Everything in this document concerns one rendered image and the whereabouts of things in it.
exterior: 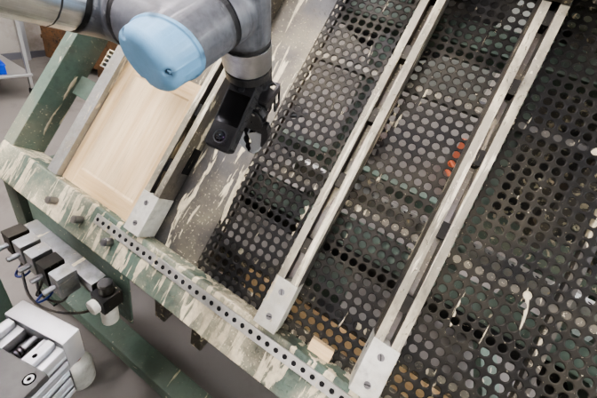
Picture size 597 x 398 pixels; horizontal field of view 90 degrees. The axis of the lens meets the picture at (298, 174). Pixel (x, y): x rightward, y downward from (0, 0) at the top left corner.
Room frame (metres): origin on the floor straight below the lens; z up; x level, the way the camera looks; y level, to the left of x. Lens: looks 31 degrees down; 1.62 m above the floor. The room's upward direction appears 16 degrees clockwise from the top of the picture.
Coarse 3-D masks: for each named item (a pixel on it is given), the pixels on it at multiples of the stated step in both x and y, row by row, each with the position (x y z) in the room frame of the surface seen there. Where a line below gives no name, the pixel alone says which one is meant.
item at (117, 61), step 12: (120, 48) 1.02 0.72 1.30; (120, 60) 0.98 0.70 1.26; (108, 72) 0.96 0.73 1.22; (120, 72) 0.98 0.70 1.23; (96, 84) 0.94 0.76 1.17; (108, 84) 0.94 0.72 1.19; (96, 96) 0.91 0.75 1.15; (84, 108) 0.88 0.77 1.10; (96, 108) 0.89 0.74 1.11; (84, 120) 0.86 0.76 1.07; (72, 132) 0.83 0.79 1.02; (84, 132) 0.84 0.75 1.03; (72, 144) 0.80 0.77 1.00; (60, 156) 0.78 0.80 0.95; (72, 156) 0.79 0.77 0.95; (48, 168) 0.76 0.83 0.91; (60, 168) 0.76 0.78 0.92
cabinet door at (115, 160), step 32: (128, 64) 1.00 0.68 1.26; (128, 96) 0.92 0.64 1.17; (160, 96) 0.91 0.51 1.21; (192, 96) 0.89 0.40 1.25; (96, 128) 0.85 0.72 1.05; (128, 128) 0.85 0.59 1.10; (160, 128) 0.83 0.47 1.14; (96, 160) 0.78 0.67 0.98; (128, 160) 0.77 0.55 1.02; (160, 160) 0.76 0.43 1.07; (96, 192) 0.71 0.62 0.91; (128, 192) 0.70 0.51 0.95
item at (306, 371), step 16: (96, 224) 0.61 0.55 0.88; (112, 224) 0.61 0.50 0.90; (128, 240) 0.57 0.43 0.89; (144, 256) 0.54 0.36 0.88; (176, 272) 0.51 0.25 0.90; (192, 288) 0.49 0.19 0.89; (208, 304) 0.46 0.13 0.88; (224, 304) 0.46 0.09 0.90; (240, 320) 0.43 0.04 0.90; (256, 336) 0.41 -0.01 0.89; (272, 352) 0.39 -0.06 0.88; (288, 352) 0.39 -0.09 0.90; (304, 368) 0.37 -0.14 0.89; (320, 384) 0.35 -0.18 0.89
